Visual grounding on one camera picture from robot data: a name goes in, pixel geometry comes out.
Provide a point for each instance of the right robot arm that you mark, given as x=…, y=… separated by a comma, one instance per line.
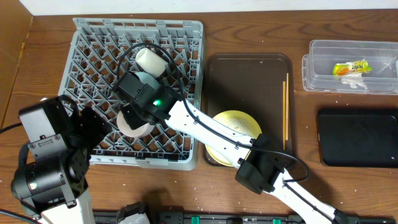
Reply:
x=258, y=168

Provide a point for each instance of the white tissue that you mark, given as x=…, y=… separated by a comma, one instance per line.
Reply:
x=354, y=80

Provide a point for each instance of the dark brown serving tray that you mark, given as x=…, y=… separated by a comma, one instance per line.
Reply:
x=252, y=83

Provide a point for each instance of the left wooden chopstick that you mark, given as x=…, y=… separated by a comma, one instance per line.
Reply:
x=283, y=113

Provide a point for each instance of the black plastic bin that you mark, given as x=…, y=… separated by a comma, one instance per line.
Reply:
x=358, y=137

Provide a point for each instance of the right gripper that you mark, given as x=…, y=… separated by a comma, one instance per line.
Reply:
x=125, y=88

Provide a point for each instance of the right wooden chopstick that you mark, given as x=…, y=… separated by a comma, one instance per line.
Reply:
x=287, y=108

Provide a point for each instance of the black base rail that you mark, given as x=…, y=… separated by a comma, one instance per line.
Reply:
x=141, y=213

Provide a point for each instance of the yellow plate with crumbs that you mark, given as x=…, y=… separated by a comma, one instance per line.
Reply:
x=238, y=121

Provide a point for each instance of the yellow green snack wrapper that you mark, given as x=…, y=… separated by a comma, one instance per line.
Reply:
x=341, y=69

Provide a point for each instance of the clear plastic bin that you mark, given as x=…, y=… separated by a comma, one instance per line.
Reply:
x=317, y=66

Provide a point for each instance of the grey plastic dishwasher rack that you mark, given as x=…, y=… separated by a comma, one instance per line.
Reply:
x=101, y=50

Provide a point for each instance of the wooden chopstick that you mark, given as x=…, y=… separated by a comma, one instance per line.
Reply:
x=287, y=108
x=283, y=113

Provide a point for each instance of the cream plastic cup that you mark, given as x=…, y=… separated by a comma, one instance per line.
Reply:
x=150, y=62

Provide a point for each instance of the light blue bowl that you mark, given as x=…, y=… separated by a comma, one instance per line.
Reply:
x=146, y=78

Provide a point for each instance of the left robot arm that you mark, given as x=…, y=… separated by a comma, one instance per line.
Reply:
x=50, y=179

